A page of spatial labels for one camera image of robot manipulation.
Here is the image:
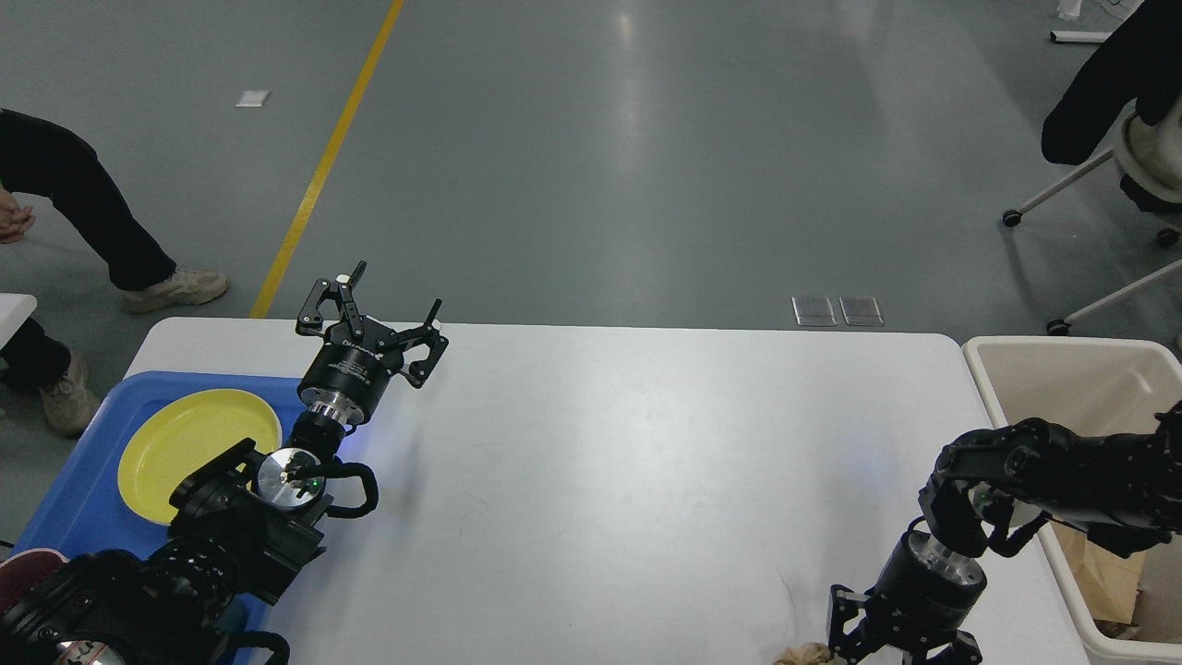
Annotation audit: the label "white table leg frame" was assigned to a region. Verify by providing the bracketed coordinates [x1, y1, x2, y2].
[1048, 30, 1112, 45]

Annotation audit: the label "white office chair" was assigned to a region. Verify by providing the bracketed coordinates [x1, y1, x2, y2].
[1000, 102, 1181, 335]

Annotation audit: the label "pink mug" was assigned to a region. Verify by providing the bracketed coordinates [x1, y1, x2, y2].
[1, 548, 70, 614]

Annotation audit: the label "yellow plate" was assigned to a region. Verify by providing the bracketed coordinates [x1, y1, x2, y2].
[115, 387, 282, 526]

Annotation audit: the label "brown paper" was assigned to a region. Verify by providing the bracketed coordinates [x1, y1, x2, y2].
[773, 641, 836, 665]

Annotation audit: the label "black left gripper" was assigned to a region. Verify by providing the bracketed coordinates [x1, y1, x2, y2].
[296, 260, 449, 426]

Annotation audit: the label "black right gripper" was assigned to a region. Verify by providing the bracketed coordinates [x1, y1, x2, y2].
[826, 530, 987, 664]

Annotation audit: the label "brown paper bag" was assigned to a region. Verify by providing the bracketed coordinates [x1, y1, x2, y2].
[1052, 524, 1147, 624]

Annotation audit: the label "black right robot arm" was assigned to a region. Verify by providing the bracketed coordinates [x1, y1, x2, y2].
[826, 405, 1181, 664]

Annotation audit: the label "blue plastic tray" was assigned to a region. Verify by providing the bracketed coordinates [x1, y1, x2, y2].
[4, 373, 331, 664]

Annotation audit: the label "white side table corner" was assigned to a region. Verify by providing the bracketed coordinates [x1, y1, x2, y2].
[0, 292, 38, 346]

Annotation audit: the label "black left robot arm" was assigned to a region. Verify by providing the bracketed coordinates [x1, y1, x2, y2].
[4, 261, 448, 664]

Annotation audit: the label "person in black trousers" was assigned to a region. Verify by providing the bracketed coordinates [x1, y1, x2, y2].
[1, 109, 229, 438]

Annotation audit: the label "cream plastic bin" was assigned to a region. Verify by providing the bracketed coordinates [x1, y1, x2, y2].
[963, 335, 1181, 664]

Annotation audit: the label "silver floor socket plates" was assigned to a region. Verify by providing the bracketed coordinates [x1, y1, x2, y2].
[790, 296, 884, 328]

